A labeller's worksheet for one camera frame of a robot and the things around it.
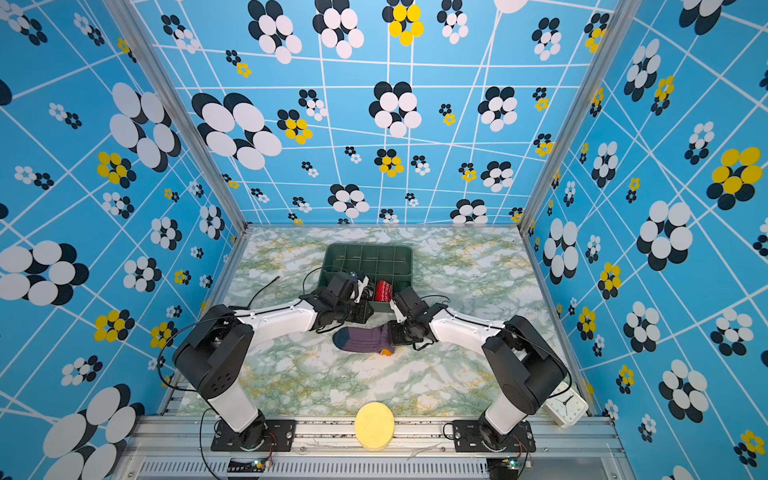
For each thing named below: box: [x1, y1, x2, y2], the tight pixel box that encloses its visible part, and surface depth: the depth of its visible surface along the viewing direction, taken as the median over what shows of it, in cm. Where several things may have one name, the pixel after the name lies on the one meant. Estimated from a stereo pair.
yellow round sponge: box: [355, 402, 395, 452], surface depth 74 cm
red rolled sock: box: [375, 280, 393, 302], surface depth 96 cm
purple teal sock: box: [332, 324, 395, 353], surface depth 90 cm
